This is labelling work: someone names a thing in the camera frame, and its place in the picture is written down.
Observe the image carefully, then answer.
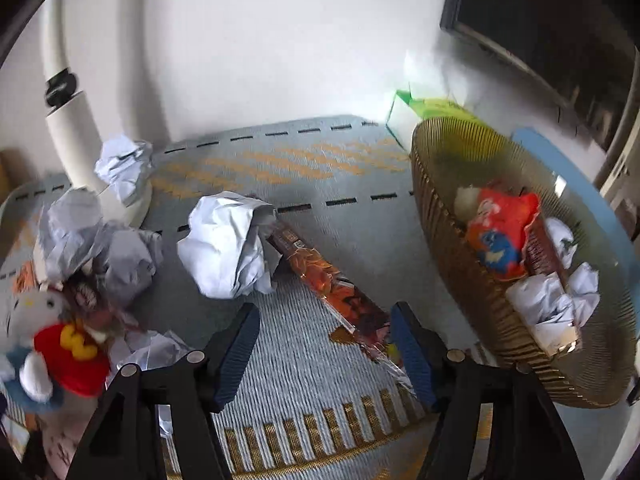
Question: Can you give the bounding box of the orange snack packet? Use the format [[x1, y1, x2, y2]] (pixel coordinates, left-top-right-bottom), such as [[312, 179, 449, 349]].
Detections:
[[465, 187, 542, 281]]

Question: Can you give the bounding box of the green packet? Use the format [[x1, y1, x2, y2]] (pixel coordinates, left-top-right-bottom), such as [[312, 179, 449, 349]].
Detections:
[[387, 89, 481, 126]]

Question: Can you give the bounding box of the dark wall screen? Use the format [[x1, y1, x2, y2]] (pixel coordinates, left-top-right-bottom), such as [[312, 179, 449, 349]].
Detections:
[[440, 0, 640, 151]]

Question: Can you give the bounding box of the large crumpled white paper ball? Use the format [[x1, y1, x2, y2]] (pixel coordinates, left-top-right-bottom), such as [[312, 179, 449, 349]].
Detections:
[[176, 191, 278, 301]]

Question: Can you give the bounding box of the blue board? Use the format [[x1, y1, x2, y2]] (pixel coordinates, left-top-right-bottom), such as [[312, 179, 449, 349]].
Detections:
[[512, 127, 636, 241]]

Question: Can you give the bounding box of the brown ribbed basket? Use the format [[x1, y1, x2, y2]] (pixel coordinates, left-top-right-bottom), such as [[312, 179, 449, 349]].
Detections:
[[410, 116, 638, 408]]

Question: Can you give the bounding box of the white lamp stand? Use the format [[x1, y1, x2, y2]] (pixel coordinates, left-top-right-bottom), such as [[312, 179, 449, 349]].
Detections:
[[40, 0, 156, 231]]

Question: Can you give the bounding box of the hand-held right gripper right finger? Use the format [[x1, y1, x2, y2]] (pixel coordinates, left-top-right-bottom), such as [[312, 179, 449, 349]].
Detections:
[[389, 301, 586, 480]]

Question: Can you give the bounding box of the long red cartoon box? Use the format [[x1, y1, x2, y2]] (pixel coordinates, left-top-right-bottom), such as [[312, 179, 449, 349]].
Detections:
[[264, 222, 418, 393]]

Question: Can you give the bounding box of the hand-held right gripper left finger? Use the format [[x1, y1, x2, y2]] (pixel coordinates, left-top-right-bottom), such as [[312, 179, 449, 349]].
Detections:
[[67, 302, 262, 480]]

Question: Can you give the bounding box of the cat plush toy blue red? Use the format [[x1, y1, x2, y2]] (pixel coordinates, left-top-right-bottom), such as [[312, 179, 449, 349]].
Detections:
[[0, 287, 112, 413]]

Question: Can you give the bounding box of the patterned woven mat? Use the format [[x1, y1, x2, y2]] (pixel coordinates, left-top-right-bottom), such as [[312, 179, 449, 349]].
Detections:
[[0, 115, 501, 480]]

